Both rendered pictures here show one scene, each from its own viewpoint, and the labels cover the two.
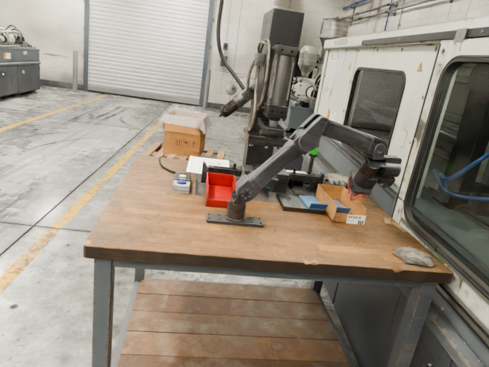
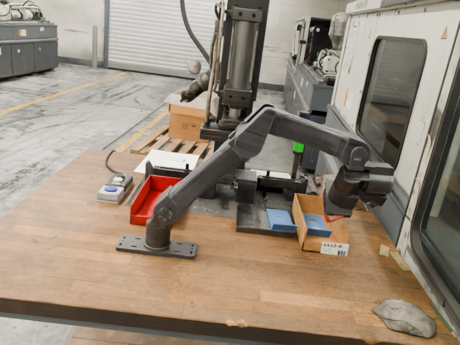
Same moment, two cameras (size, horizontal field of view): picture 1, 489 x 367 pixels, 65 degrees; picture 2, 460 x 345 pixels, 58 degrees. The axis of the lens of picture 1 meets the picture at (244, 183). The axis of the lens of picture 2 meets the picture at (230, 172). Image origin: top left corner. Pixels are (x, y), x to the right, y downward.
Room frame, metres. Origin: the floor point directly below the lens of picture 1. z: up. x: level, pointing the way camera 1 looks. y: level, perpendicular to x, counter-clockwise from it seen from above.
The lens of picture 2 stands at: (0.34, -0.27, 1.47)
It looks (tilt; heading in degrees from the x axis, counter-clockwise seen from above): 20 degrees down; 8
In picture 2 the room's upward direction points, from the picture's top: 7 degrees clockwise
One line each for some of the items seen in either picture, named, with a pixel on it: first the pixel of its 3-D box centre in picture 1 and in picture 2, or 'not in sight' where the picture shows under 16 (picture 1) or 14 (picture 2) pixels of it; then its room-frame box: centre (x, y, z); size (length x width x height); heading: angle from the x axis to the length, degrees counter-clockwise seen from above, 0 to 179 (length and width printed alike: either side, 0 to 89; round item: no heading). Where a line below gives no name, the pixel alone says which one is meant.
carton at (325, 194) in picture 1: (339, 203); (318, 223); (1.51, -0.40, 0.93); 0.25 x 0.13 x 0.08; 8
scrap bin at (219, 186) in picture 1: (221, 189); (159, 199); (1.47, 0.09, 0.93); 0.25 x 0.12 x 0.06; 8
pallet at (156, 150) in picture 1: (183, 162); (190, 147); (4.78, 0.82, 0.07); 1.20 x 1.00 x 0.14; 2
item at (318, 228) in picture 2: (335, 203); (315, 222); (1.54, -0.39, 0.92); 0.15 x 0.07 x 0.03; 9
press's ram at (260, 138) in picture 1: (268, 113); (232, 98); (1.73, -0.06, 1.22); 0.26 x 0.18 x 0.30; 8
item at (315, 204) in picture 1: (312, 199); (280, 217); (1.49, -0.29, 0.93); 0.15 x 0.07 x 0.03; 12
